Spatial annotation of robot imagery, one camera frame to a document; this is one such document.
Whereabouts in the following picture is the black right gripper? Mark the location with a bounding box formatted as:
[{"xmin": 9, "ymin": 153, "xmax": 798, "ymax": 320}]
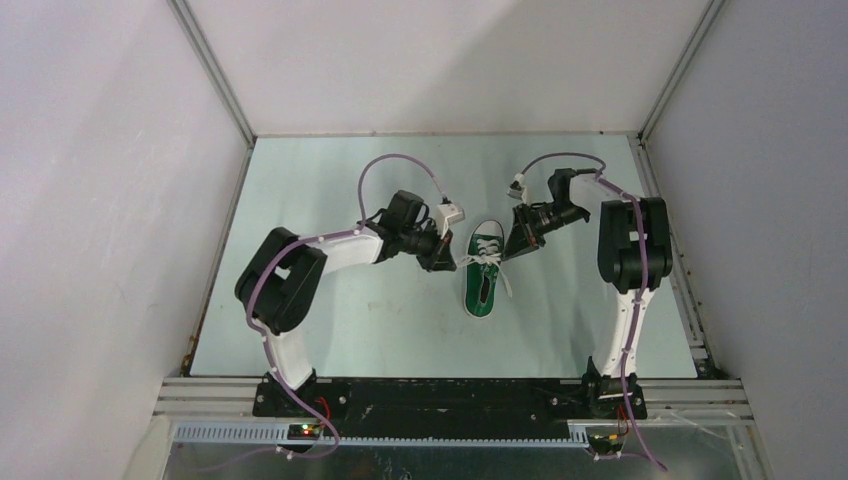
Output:
[{"xmin": 502, "ymin": 203, "xmax": 588, "ymax": 262}]

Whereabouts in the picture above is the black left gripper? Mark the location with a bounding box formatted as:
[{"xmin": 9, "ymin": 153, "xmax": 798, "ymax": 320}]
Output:
[{"xmin": 400, "ymin": 219, "xmax": 457, "ymax": 273}]

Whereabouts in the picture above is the green canvas sneaker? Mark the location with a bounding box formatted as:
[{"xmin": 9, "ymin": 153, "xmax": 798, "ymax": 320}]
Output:
[{"xmin": 458, "ymin": 220, "xmax": 505, "ymax": 319}]

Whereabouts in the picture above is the white shoelace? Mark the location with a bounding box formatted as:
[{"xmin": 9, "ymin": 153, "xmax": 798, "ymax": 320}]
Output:
[{"xmin": 457, "ymin": 235, "xmax": 504, "ymax": 304}]

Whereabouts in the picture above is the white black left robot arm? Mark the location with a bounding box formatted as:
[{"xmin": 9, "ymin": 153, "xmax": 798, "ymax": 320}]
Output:
[{"xmin": 234, "ymin": 190, "xmax": 465, "ymax": 417}]

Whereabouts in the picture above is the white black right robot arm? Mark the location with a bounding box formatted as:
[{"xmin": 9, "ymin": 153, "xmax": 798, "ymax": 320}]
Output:
[{"xmin": 502, "ymin": 168, "xmax": 673, "ymax": 418}]

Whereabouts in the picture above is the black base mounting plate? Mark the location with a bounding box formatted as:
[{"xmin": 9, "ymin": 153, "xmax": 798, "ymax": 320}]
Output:
[{"xmin": 252, "ymin": 375, "xmax": 647, "ymax": 440}]

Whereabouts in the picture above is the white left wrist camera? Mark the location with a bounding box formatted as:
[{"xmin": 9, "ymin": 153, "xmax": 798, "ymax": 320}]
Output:
[{"xmin": 432, "ymin": 201, "xmax": 465, "ymax": 238}]

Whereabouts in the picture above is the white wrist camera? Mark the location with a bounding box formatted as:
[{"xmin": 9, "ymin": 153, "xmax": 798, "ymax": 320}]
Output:
[
  {"xmin": 432, "ymin": 201, "xmax": 465, "ymax": 238},
  {"xmin": 507, "ymin": 172, "xmax": 529, "ymax": 204}
]

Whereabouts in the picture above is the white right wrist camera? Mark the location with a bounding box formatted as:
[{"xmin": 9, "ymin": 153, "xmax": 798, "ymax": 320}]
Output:
[{"xmin": 507, "ymin": 172, "xmax": 529, "ymax": 204}]

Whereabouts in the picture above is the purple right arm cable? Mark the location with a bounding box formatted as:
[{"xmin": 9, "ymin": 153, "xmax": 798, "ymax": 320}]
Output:
[{"xmin": 513, "ymin": 152, "xmax": 667, "ymax": 480}]

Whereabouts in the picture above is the aluminium frame rail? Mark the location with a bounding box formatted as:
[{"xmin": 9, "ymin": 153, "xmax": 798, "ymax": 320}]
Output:
[{"xmin": 154, "ymin": 377, "xmax": 753, "ymax": 423}]

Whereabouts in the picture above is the grey slotted cable duct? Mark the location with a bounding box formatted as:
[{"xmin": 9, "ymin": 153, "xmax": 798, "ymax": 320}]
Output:
[{"xmin": 170, "ymin": 422, "xmax": 591, "ymax": 448}]

